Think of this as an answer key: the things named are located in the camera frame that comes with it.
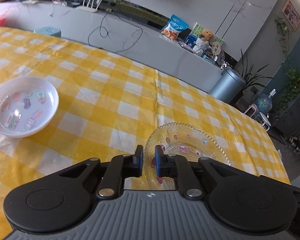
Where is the clear glass sticker plate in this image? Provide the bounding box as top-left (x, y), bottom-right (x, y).
top-left (143, 122), bottom-right (231, 190)

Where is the white round stool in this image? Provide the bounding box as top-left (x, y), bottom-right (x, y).
top-left (255, 112), bottom-right (271, 132)

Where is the pink small stool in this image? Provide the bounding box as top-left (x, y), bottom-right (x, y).
top-left (244, 103), bottom-right (257, 118)

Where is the small white sticker plate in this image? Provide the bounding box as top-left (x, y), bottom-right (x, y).
top-left (0, 76), bottom-right (59, 138)

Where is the blue water jug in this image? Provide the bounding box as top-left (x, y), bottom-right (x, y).
top-left (254, 89), bottom-right (277, 115)

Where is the yellow checkered tablecloth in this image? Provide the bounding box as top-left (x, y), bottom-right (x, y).
top-left (0, 28), bottom-right (289, 239)

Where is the grey cylindrical trash can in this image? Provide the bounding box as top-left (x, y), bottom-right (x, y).
top-left (209, 68), bottom-right (246, 103)

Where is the tall floor plant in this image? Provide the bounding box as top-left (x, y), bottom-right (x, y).
top-left (234, 50), bottom-right (271, 104)

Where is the teal plastic stool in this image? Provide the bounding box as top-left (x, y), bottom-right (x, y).
top-left (33, 27), bottom-right (62, 37)

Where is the brown teddy bear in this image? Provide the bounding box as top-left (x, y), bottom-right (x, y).
top-left (199, 29), bottom-right (214, 44)

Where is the hanging ivy plant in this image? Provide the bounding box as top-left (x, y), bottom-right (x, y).
top-left (275, 15), bottom-right (291, 59)

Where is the white marble tv console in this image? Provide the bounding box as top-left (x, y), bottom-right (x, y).
top-left (0, 2), bottom-right (222, 92)

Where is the blue orange snack bag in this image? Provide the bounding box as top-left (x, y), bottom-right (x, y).
top-left (161, 15), bottom-right (188, 41)

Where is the white wifi router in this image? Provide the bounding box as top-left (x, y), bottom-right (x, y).
top-left (76, 0), bottom-right (102, 13)

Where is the framed wall picture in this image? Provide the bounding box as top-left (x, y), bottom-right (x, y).
top-left (282, 0), bottom-right (300, 30)

